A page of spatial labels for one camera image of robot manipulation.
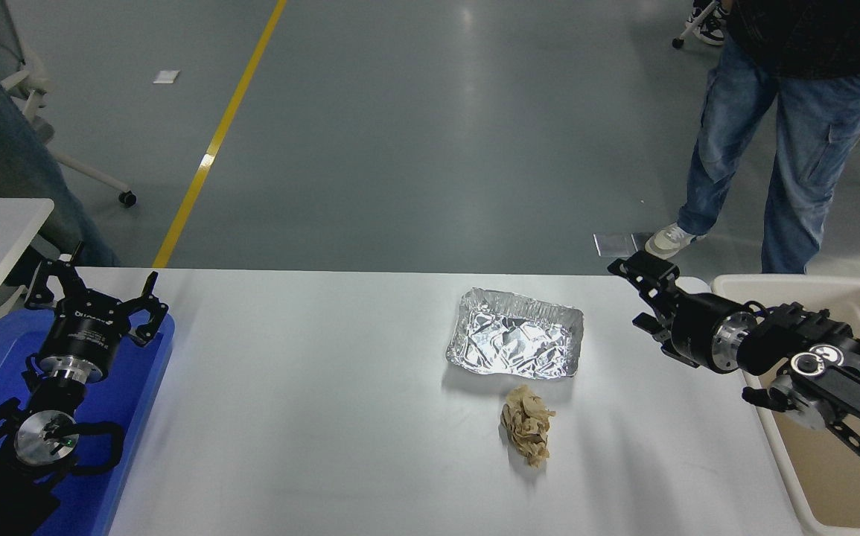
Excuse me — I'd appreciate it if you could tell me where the white chair leg with caster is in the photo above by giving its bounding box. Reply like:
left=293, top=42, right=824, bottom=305
left=671, top=0, right=721, bottom=50

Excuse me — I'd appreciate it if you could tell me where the blue plastic tray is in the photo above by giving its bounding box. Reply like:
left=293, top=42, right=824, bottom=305
left=0, top=307, right=176, bottom=536

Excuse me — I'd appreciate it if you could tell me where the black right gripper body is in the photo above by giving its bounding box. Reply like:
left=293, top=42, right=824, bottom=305
left=668, top=292, right=732, bottom=371

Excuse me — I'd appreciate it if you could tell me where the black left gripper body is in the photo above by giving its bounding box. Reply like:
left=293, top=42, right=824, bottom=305
left=39, top=301, right=131, bottom=364

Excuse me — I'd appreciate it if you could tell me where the yellow floor tape line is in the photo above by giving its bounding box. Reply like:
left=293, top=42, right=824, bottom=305
left=153, top=0, right=287, bottom=269

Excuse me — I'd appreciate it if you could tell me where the crinkled foil tray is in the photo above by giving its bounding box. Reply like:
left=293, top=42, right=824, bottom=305
left=445, top=288, right=585, bottom=380

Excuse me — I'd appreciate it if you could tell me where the white swivel chair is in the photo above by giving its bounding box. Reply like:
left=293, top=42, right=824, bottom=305
left=0, top=0, right=138, bottom=208

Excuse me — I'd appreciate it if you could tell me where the large pale plastic bin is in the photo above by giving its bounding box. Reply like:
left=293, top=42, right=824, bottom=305
left=710, top=274, right=860, bottom=536

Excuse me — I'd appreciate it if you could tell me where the tan paper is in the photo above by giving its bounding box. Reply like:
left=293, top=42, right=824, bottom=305
left=500, top=384, right=556, bottom=468

